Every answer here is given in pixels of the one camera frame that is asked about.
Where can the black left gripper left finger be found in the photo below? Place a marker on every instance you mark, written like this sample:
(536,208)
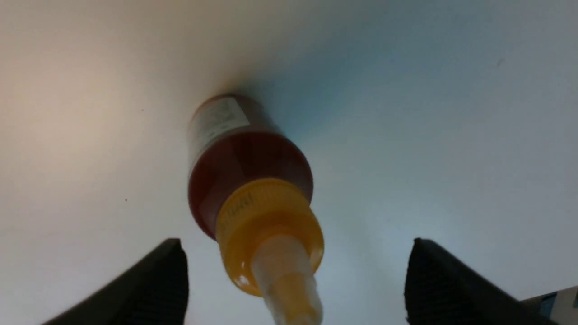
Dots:
(154,291)

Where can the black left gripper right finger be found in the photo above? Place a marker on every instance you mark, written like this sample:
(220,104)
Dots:
(442,290)

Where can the white box with blue print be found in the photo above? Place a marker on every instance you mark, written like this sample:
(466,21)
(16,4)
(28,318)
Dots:
(560,306)

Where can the red ketchup bottle yellow cap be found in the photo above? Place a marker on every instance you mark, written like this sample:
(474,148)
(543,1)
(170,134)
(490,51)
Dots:
(250,189)

